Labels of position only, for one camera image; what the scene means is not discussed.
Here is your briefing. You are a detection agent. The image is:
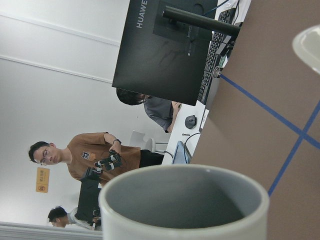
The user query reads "black computer mouse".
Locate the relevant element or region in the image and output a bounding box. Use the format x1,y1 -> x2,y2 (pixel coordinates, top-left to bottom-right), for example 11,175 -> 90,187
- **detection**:
184,115 -> 197,130

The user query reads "person at bottom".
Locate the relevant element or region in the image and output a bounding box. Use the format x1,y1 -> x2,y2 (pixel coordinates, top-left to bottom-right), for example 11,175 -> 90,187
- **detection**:
47,206 -> 102,231

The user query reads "orange wall sign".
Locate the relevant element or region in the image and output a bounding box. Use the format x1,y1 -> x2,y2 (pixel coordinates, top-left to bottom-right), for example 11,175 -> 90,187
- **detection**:
35,167 -> 50,193

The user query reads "white bowl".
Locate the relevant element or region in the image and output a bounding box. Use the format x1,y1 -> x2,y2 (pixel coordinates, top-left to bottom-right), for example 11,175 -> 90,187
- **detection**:
292,24 -> 320,75

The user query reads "black keyboard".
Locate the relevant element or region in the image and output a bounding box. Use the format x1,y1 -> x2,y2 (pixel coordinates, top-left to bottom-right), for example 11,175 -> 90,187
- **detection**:
196,7 -> 244,105

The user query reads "person in grey shirt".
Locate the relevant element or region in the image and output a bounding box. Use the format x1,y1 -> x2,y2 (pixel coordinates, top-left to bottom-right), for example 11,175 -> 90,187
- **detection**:
116,88 -> 181,133

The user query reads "person in brown shirt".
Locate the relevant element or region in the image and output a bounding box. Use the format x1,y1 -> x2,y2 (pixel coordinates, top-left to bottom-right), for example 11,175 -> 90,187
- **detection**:
28,132 -> 164,186

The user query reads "black Huawei monitor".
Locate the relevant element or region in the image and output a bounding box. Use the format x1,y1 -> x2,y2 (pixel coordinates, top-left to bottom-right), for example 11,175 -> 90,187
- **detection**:
112,0 -> 240,106

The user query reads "white ribbed mug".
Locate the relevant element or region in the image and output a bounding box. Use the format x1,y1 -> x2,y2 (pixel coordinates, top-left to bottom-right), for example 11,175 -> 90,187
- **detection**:
99,164 -> 270,240

